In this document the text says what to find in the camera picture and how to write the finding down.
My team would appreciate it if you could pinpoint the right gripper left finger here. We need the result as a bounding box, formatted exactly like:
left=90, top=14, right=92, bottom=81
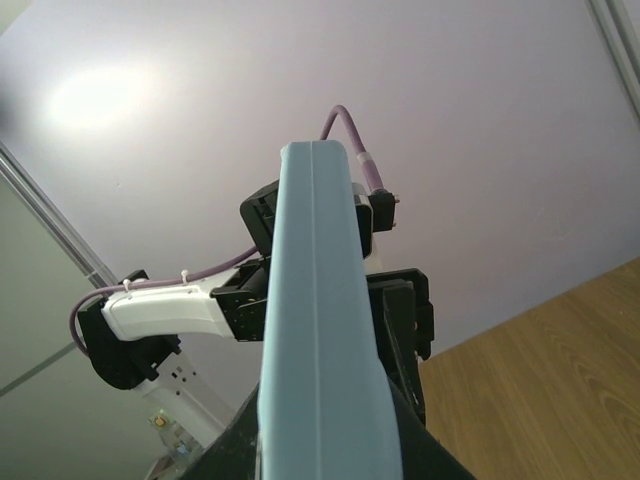
left=180, top=385, right=260, bottom=480

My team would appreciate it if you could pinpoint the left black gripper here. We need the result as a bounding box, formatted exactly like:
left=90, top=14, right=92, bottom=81
left=367, top=268, right=434, bottom=425

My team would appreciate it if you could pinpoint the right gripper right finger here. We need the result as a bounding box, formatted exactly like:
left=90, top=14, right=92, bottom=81
left=389, top=382, right=475, bottom=480

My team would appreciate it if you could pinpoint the phone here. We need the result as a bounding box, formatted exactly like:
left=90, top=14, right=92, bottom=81
left=257, top=141, right=403, bottom=479

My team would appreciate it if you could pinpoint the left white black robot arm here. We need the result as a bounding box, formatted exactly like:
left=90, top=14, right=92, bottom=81
left=76, top=183, right=435, bottom=450

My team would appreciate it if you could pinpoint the right aluminium corner post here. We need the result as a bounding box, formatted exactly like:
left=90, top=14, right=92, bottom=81
left=586, top=0, right=639, bottom=122

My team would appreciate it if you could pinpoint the aluminium corner post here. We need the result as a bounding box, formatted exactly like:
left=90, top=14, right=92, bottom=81
left=1, top=143, right=118, bottom=287
left=586, top=0, right=639, bottom=122

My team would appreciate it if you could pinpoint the left aluminium corner post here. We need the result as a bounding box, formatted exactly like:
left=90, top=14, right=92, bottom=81
left=1, top=143, right=118, bottom=287

